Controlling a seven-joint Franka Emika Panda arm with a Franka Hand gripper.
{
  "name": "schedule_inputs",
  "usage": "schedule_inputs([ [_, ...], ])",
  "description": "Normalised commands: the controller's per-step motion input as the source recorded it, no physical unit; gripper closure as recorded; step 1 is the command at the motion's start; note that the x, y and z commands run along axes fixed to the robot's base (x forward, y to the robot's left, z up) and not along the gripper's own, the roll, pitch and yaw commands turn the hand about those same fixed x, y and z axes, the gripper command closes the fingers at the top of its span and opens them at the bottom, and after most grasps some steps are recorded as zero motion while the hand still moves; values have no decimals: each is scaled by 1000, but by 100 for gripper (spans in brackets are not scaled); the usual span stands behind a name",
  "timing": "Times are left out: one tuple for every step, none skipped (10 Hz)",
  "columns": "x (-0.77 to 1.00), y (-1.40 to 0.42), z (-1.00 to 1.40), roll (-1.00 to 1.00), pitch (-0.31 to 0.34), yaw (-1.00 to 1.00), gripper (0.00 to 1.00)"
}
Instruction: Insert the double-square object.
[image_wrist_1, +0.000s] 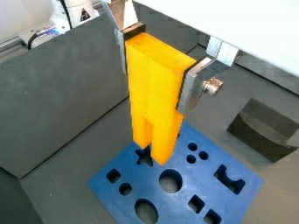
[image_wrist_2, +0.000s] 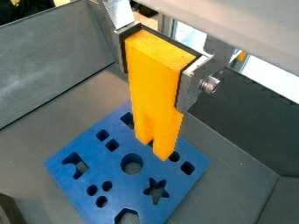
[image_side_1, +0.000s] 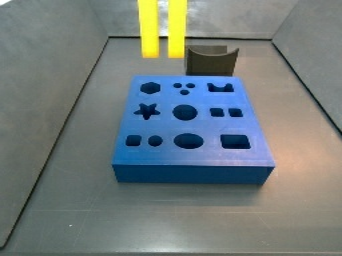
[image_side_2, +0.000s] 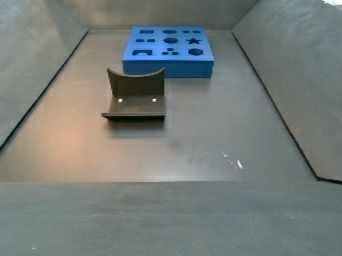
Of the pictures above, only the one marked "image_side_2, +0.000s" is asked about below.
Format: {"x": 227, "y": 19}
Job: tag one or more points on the black curved holder stand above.
{"x": 137, "y": 95}

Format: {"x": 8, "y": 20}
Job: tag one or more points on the blue shape sorter block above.
{"x": 175, "y": 48}

